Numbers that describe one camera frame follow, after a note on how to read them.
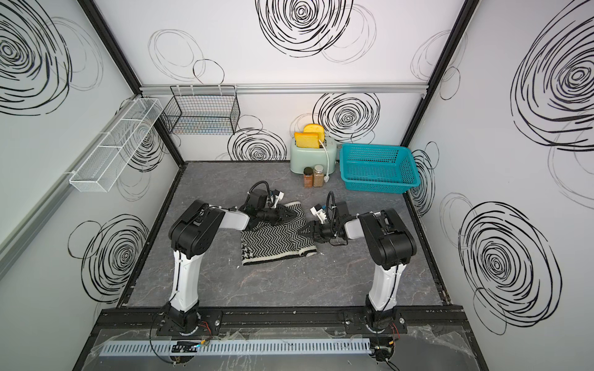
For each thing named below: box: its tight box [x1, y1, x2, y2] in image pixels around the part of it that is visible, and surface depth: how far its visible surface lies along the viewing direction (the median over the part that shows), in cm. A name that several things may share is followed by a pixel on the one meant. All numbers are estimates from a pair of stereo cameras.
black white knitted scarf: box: [240, 201, 318, 266], surface depth 91 cm
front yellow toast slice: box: [293, 131, 320, 149], surface depth 107 cm
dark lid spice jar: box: [303, 166, 314, 189], surface depth 107 cm
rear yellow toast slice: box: [302, 123, 325, 143], surface depth 110 cm
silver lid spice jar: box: [313, 163, 325, 188], surface depth 107 cm
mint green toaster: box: [290, 136, 338, 175], surface depth 108 cm
